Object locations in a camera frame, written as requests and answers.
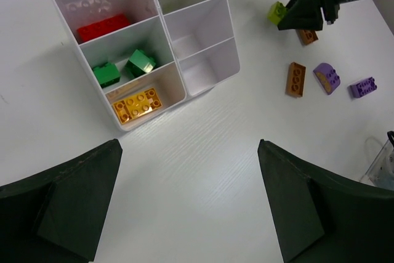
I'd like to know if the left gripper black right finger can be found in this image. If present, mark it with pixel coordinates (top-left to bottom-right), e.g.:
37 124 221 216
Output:
257 140 393 262

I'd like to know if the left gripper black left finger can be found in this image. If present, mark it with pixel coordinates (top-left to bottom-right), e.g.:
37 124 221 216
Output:
1 139 123 262

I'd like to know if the brown lego brick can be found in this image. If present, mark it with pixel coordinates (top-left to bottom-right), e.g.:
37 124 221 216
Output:
297 30 318 46

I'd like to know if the dark green lego brick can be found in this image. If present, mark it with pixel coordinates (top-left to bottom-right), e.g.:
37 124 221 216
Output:
267 1 288 25

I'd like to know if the purple square lego brick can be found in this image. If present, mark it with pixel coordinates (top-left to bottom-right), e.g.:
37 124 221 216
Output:
313 63 341 95

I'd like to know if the orange-brown long lego brick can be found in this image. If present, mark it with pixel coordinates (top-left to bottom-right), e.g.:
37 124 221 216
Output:
286 62 306 98

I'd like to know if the purple long lego brick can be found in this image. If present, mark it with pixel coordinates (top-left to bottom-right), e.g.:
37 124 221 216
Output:
350 77 377 99

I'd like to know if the yellow lego brick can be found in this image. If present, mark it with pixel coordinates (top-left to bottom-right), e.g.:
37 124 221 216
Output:
112 87 163 125

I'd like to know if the lime green lego brick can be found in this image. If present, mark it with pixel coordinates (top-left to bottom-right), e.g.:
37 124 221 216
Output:
125 49 156 79

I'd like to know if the dark red lego brick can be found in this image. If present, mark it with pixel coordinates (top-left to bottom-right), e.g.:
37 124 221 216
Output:
77 14 131 43

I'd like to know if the white compartment container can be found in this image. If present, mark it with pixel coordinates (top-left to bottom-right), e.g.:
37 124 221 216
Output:
53 0 240 132

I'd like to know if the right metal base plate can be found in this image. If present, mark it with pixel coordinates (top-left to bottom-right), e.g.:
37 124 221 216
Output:
360 131 394 191

